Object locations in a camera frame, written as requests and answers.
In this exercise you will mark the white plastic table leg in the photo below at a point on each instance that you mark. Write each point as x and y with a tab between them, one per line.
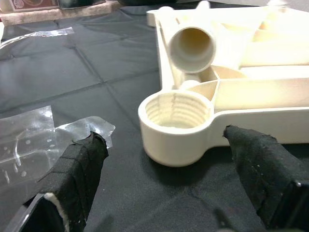
173	60

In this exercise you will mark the large dark metal basin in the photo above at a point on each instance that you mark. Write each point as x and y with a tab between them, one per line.
144	2

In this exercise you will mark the beige cloth covered bench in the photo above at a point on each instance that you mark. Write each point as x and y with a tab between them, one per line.
60	13

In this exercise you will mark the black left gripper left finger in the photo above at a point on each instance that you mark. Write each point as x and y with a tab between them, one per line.
72	174

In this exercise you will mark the box with red print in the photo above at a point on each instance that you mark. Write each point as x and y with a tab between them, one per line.
33	3

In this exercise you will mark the crumpled clear plastic film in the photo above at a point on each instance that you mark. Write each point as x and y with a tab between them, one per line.
41	33
31	145

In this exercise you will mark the white ribbed plastic table top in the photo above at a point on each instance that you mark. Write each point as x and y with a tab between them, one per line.
253	120

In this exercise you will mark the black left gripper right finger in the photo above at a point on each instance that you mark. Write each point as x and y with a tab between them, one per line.
272	181

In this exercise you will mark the black tablecloth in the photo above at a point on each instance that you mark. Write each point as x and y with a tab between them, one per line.
120	72

